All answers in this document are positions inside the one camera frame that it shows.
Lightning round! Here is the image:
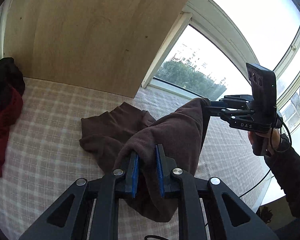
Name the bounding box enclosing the brown fleece garment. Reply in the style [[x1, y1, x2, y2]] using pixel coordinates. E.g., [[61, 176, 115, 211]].
[[79, 98, 210, 223]]

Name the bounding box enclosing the person's right forearm black sleeve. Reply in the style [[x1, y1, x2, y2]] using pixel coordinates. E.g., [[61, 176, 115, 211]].
[[264, 134, 300, 218]]

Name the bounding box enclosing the person's right hand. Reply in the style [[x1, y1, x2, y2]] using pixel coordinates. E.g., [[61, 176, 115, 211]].
[[248, 129, 281, 157]]

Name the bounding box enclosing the pink plaid bed sheet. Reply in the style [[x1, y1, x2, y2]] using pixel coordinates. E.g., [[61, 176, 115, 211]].
[[0, 77, 271, 239]]

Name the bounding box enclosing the light wooden board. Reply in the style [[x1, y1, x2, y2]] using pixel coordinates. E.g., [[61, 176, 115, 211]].
[[4, 0, 188, 98]]

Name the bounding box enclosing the dark red garment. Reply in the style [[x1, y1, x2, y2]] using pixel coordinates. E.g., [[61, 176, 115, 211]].
[[0, 85, 23, 178]]

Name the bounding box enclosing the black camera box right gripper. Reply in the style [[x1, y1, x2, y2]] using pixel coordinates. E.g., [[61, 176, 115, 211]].
[[246, 63, 277, 134]]

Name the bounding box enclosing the black cable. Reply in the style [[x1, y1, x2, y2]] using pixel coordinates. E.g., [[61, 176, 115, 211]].
[[143, 107, 292, 240]]

